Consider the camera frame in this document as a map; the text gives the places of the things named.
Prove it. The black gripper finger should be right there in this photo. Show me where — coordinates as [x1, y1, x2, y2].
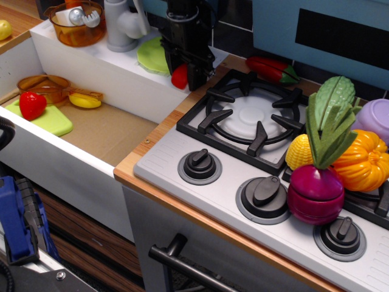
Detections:
[164, 46, 182, 75]
[187, 62, 211, 91]

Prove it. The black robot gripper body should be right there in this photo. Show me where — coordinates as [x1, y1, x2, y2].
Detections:
[160, 1, 215, 67]

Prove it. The red and white toy sushi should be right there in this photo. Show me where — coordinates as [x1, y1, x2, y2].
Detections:
[171, 63, 217, 90]

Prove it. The light green toy plate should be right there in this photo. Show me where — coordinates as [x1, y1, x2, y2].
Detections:
[137, 36, 170, 75]

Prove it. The grey toy faucet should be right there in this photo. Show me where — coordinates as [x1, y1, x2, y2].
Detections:
[104, 0, 151, 52]

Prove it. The black stove burner grate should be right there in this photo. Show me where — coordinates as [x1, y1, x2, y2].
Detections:
[176, 69, 308, 175]

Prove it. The red toy chili pepper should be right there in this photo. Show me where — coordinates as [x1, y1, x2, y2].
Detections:
[246, 56, 300, 86]

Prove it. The white toy fork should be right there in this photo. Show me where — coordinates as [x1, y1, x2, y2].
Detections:
[81, 10, 100, 28]

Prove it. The left black stove knob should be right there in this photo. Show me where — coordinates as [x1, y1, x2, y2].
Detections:
[177, 148, 222, 186]

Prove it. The black stove knob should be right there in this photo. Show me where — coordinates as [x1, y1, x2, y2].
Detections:
[235, 176, 291, 225]
[177, 148, 222, 186]
[313, 217, 367, 262]

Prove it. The orange transparent toy bowl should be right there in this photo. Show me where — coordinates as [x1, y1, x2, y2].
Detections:
[44, 1, 106, 47]

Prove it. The yellow toy lemon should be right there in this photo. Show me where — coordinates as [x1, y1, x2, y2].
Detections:
[69, 93, 102, 109]

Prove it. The silver toy spoon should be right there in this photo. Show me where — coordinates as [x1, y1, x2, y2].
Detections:
[69, 7, 85, 26]

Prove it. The white toy block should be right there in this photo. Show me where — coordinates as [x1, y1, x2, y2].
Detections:
[55, 6, 82, 27]

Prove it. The orange transparent toy saucepan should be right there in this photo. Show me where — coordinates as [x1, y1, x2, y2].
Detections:
[17, 74, 103, 104]

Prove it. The yellow toy corn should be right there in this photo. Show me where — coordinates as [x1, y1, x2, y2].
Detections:
[285, 134, 314, 170]

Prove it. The light green cutting board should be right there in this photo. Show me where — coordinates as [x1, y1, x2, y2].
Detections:
[5, 100, 73, 137]

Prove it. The green toy lettuce leaf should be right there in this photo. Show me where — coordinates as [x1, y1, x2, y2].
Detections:
[306, 76, 361, 170]

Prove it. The middle black stove knob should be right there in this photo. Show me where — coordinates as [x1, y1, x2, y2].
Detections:
[235, 176, 291, 225]

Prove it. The white toy sink basin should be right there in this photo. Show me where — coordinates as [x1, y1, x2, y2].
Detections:
[0, 18, 230, 243]

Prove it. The red toy strawberry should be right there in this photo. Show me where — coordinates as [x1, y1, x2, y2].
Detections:
[19, 91, 47, 121]

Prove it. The blue toy microwave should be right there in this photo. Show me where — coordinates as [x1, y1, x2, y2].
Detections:
[252, 1, 388, 89]

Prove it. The purple toy beet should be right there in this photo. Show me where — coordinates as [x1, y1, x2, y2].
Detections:
[287, 165, 345, 225]

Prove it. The yellow toy potato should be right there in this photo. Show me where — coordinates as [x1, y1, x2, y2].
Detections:
[0, 19, 13, 41]

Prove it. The purple toy bowl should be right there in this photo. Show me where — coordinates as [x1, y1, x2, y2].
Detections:
[351, 99, 389, 145]

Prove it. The orange toy pumpkin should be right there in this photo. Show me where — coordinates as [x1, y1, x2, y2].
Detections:
[333, 130, 388, 192]

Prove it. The right black stove knob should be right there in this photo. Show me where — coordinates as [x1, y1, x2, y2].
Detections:
[313, 217, 367, 262]

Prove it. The blue clamp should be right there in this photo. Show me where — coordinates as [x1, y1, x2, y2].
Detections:
[1, 176, 61, 266]

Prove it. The grey toy stove top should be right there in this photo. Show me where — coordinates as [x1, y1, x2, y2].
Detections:
[134, 125, 388, 291]

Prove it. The grey metal mounting base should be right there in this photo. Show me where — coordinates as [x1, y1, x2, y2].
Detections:
[1, 231, 95, 291]

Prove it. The black cable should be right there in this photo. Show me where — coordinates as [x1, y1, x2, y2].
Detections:
[0, 116, 16, 152]

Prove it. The black oven door handle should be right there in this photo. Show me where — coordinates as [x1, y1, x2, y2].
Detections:
[148, 233, 237, 292]

